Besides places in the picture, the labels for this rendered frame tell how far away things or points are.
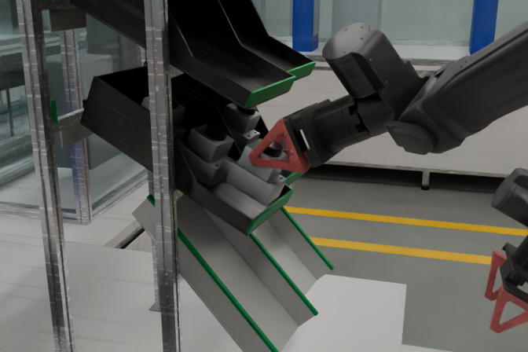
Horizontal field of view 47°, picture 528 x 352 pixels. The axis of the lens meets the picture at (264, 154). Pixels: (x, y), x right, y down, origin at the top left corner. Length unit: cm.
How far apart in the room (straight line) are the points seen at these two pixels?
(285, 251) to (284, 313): 15
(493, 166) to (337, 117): 385
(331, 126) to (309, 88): 376
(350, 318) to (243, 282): 37
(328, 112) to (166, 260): 29
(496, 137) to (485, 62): 394
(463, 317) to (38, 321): 214
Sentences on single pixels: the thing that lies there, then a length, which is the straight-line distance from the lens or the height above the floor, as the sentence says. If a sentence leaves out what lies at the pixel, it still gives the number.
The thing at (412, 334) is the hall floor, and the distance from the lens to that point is 283.
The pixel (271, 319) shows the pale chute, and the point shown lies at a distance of 92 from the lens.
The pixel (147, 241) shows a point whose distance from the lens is 179.
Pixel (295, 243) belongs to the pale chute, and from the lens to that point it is 107.
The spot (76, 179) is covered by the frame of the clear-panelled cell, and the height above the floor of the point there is 99.
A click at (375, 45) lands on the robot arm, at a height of 143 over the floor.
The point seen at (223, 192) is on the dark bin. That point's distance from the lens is 82.
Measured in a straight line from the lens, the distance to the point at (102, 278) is 141.
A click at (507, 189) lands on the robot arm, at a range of 94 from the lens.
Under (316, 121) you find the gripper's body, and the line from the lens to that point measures 71.
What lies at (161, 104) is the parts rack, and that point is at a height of 135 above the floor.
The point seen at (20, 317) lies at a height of 86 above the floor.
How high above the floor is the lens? 150
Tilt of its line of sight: 16 degrees down
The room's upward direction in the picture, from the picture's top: straight up
